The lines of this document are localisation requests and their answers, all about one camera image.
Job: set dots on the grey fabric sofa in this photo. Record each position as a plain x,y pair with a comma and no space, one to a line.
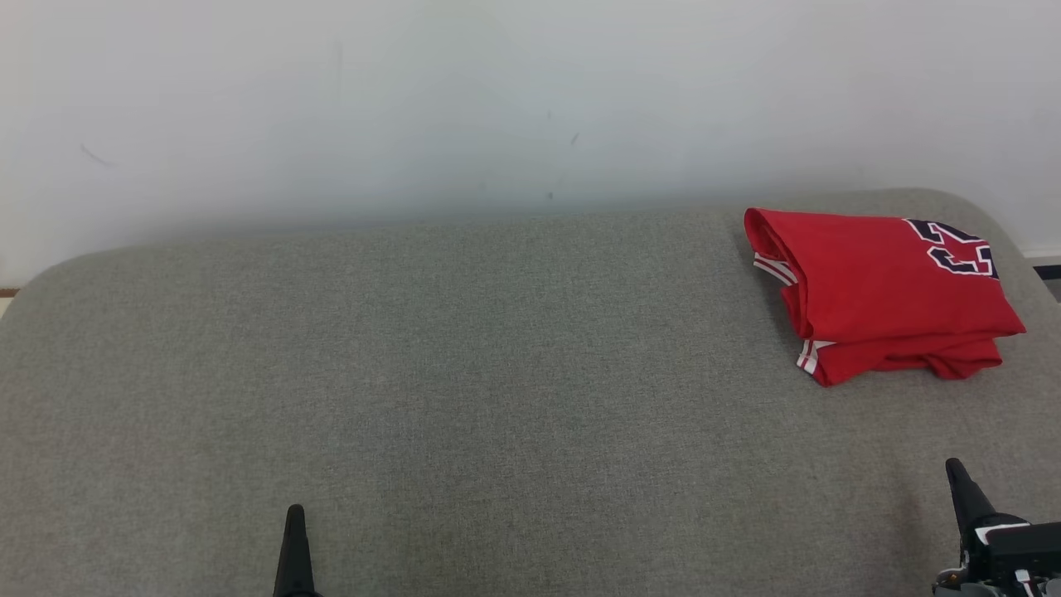
497,373

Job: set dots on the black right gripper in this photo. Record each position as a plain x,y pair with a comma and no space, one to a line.
1019,555

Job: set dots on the red Bulls 23 shorts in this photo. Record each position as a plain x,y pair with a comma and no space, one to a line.
961,367

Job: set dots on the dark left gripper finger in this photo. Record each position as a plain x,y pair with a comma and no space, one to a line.
295,555

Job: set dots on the red shirt with white sleeves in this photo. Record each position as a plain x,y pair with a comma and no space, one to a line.
870,282

